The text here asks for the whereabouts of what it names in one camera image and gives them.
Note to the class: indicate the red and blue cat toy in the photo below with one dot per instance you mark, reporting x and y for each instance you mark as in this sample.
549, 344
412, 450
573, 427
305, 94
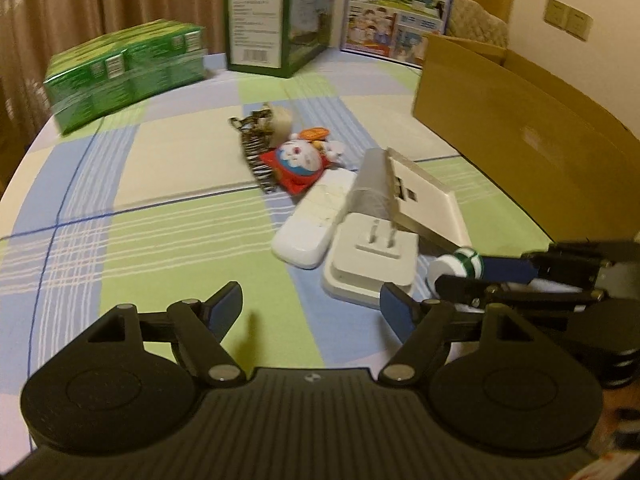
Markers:
300, 160

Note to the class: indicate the chair with quilted cover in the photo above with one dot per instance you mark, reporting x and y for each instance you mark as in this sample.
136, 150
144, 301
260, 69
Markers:
475, 22

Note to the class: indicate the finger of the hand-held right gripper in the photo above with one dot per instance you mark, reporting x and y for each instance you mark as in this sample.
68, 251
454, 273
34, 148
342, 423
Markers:
505, 269
465, 287

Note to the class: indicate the brown curtain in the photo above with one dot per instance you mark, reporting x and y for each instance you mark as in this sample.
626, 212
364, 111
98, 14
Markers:
75, 0

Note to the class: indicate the white power adapter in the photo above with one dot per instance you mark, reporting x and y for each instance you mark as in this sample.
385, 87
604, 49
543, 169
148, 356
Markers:
370, 270

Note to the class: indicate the white and green ball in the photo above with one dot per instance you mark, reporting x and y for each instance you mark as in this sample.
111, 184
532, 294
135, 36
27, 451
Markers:
457, 265

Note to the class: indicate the cardboard box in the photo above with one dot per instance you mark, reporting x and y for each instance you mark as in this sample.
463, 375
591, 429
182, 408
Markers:
525, 150

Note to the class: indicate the green milk carton box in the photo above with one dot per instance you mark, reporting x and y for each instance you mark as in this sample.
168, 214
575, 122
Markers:
260, 15

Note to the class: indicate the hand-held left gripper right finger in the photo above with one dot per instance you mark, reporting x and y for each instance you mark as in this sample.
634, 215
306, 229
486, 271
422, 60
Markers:
395, 310

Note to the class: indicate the beige wall socket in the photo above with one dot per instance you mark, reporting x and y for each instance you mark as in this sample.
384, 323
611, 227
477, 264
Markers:
555, 11
580, 24

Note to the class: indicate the pack of green drink cartons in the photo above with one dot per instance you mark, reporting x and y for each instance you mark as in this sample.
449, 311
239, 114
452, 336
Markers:
125, 70

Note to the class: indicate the blue milk carton box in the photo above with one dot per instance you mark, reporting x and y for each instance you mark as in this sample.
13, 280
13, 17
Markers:
395, 10

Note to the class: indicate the white remote control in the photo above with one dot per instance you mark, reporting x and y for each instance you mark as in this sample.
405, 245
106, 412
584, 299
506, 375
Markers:
310, 220

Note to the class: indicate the translucent plastic bottle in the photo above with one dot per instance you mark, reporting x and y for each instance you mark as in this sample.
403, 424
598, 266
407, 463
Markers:
370, 185

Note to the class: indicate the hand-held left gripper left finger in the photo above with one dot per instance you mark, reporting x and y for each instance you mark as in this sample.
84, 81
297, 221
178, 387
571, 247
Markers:
224, 310

